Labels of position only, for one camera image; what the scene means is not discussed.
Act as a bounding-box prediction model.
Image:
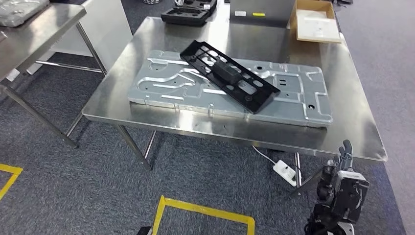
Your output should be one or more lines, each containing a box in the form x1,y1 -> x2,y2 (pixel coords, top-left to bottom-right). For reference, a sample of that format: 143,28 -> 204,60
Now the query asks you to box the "white power strip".
273,160 -> 298,188

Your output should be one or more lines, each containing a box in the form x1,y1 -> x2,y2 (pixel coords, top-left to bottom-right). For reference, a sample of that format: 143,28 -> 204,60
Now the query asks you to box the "grey metal box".
229,0 -> 296,21

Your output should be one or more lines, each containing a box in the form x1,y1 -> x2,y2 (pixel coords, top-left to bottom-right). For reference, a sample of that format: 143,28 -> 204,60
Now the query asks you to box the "plastic-wrapped grey part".
0,0 -> 50,27

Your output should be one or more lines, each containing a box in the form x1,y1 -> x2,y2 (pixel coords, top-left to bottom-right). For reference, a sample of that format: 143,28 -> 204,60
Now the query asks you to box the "wooden box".
289,0 -> 343,44

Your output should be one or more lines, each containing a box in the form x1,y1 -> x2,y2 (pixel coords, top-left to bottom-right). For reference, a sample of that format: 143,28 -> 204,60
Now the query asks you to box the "yellow floor tape line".
151,195 -> 256,235
0,164 -> 24,201

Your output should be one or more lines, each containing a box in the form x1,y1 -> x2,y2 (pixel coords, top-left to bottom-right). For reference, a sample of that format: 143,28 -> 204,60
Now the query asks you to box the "black plastic plate bracket part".
180,40 -> 281,115

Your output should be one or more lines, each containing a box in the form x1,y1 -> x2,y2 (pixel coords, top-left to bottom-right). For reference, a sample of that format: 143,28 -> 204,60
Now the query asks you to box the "steel workbench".
81,3 -> 389,199

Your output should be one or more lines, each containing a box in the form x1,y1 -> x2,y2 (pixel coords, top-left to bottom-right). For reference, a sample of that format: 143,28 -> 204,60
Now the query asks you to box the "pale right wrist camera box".
332,169 -> 370,224

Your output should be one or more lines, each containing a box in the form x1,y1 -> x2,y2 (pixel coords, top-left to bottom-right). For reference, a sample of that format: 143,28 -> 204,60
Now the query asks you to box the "white foam insert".
297,9 -> 341,40

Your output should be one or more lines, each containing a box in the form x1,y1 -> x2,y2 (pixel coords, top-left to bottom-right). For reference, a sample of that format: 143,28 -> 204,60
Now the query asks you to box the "black foam equipment case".
161,0 -> 218,27

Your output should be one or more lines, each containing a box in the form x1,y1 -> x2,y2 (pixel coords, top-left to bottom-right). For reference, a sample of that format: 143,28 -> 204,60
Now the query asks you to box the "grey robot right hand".
317,140 -> 354,207

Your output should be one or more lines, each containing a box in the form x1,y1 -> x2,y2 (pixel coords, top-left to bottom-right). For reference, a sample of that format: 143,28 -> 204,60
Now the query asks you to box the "steel side table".
0,3 -> 108,150

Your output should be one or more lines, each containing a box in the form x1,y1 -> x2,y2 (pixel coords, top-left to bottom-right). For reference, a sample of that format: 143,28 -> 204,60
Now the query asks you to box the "white power cable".
252,145 -> 277,165

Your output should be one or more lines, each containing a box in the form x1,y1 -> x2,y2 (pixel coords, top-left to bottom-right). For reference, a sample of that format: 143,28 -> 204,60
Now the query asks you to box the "grey machined aluminium fixture plate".
127,49 -> 334,128

